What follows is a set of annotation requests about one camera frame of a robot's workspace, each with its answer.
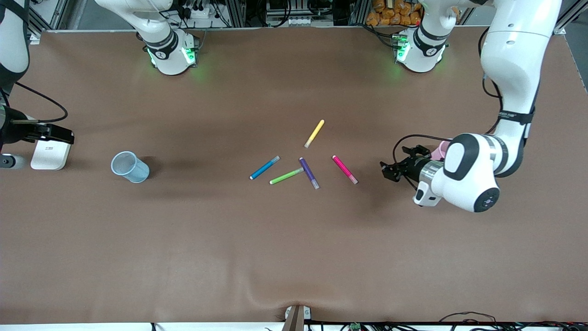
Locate pink marker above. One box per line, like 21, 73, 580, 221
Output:
332, 155, 358, 185

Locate blue marker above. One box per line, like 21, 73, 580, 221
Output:
249, 155, 281, 180

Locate pink plastic cup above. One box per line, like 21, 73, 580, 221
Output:
430, 140, 453, 161

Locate white stand with rod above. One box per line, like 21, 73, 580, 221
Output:
31, 140, 73, 171

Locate purple marker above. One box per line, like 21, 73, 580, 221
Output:
299, 157, 320, 190

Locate blue plastic cup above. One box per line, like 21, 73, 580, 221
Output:
111, 151, 150, 183

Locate yellow marker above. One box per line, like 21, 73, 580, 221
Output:
304, 120, 325, 148

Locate green marker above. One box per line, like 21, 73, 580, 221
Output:
269, 167, 305, 185

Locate brown table cover mat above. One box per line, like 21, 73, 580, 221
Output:
0, 25, 588, 325

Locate orange snack packets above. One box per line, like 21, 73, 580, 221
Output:
366, 0, 423, 27

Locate white power strip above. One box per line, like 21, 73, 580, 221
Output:
181, 5, 213, 20

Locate black electronics box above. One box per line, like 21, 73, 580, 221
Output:
266, 0, 334, 17

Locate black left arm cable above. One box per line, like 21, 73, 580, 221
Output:
393, 28, 503, 166

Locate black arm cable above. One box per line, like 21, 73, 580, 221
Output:
14, 82, 68, 124
393, 28, 503, 166

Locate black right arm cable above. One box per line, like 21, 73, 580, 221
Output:
14, 82, 68, 124

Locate aluminium frame post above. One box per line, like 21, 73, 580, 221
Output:
27, 11, 43, 45
228, 0, 246, 28
551, 0, 588, 36
349, 0, 368, 26

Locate black cable bundle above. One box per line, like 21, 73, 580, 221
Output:
439, 311, 588, 331

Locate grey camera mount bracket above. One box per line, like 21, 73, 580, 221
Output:
284, 305, 312, 331

